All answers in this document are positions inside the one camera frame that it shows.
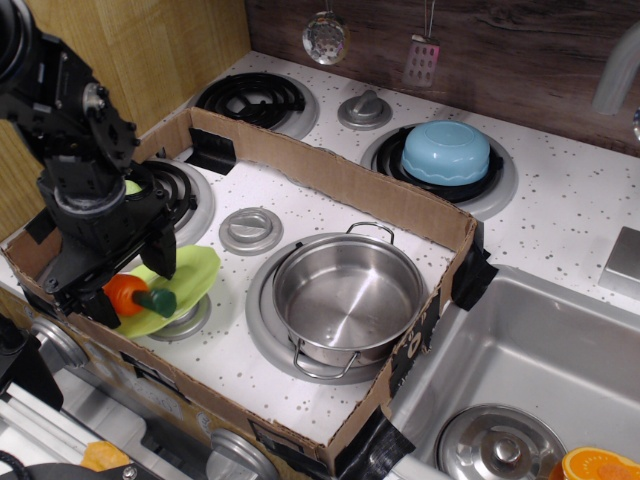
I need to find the back right black burner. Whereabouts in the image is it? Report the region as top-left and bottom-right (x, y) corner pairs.
(371, 126), (503, 203)

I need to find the hanging round metal strainer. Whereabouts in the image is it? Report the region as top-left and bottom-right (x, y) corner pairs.
(302, 1), (351, 66)

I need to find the stainless steel pot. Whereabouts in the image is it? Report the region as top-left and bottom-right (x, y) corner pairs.
(272, 222), (428, 381)

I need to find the grey panel knob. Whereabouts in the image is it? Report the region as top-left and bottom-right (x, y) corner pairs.
(205, 428), (280, 480)
(31, 317), (89, 374)

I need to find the light blue plastic bowl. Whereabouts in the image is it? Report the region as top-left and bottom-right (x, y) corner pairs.
(401, 120), (490, 187)

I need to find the grey front panel knob left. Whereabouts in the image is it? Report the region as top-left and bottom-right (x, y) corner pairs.
(31, 317), (89, 374)

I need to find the grey knob under plate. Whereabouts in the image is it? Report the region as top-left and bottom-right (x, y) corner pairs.
(149, 295), (212, 342)

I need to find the grey centre stove knob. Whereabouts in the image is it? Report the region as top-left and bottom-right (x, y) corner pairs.
(219, 207), (284, 256)

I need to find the orange slice toy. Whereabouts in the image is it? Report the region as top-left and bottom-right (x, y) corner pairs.
(548, 447), (639, 480)

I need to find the black burner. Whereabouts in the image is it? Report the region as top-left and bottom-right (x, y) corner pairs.
(194, 73), (307, 129)
(145, 160), (198, 229)
(371, 126), (503, 203)

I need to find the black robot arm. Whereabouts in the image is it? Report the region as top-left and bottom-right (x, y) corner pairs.
(1, 1), (176, 329)

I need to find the grey sink basin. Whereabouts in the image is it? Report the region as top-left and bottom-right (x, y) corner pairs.
(391, 266), (639, 479)

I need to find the orange toy carrot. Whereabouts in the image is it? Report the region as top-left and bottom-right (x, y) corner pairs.
(103, 274), (177, 318)

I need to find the brown cardboard fence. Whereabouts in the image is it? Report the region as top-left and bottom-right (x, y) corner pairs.
(1, 104), (500, 479)

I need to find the grey faucet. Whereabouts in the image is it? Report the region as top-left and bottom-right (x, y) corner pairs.
(592, 22), (639, 116)

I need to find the silver pot lid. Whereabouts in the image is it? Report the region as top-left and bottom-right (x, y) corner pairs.
(434, 404), (567, 479)

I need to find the back left black burner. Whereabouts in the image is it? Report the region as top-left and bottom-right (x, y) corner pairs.
(194, 73), (307, 129)

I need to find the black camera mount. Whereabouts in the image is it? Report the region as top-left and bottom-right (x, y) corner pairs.
(1, 315), (64, 411)

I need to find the front right grey burner ring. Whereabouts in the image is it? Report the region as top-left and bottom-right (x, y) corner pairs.
(244, 232), (431, 385)

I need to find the grey square faucet base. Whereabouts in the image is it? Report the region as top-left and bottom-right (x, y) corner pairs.
(598, 227), (640, 300)

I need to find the grey back stove knob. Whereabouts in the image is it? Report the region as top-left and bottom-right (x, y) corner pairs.
(337, 90), (393, 131)

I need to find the grey front panel knob right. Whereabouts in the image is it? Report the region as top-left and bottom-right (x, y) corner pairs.
(205, 428), (280, 480)

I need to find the light green plastic plate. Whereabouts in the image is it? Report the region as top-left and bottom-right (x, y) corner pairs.
(116, 245), (221, 338)

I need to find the hanging metal grater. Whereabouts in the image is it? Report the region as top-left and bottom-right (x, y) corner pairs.
(402, 0), (440, 88)

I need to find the grey stove knob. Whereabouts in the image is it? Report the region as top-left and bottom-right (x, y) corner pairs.
(337, 90), (393, 131)
(219, 207), (284, 256)

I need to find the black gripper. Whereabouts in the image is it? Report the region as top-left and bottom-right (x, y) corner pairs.
(37, 167), (176, 329)

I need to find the yellow sponge piece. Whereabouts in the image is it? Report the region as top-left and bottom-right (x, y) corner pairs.
(80, 441), (131, 472)

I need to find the front left black burner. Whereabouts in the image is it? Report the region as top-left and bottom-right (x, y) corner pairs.
(145, 160), (198, 229)

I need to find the green toy broccoli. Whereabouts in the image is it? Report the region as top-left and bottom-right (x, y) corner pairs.
(125, 180), (142, 196)

